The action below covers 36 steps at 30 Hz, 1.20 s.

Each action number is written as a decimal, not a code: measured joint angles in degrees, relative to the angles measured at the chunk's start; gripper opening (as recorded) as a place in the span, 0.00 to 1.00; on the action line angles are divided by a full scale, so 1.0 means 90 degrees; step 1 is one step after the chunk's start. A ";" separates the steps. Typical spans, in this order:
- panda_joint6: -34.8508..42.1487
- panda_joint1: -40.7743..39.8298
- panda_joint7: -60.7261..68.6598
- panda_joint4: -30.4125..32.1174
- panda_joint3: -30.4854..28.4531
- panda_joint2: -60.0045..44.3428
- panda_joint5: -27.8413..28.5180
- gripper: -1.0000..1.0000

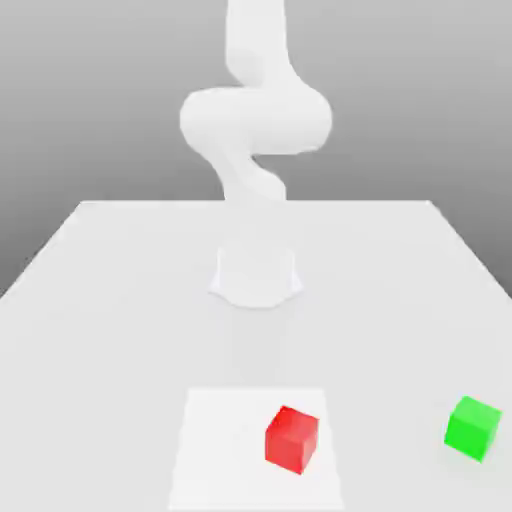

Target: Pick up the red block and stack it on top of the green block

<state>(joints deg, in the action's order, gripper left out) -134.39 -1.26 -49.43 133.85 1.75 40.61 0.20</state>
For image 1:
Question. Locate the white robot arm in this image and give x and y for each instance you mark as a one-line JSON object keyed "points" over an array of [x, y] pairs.
{"points": [[256, 120]]}

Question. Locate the small red cube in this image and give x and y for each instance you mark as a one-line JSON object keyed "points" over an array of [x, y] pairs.
{"points": [[291, 440]]}

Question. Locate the small green cube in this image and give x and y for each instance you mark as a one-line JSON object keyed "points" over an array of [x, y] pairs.
{"points": [[472, 428]]}

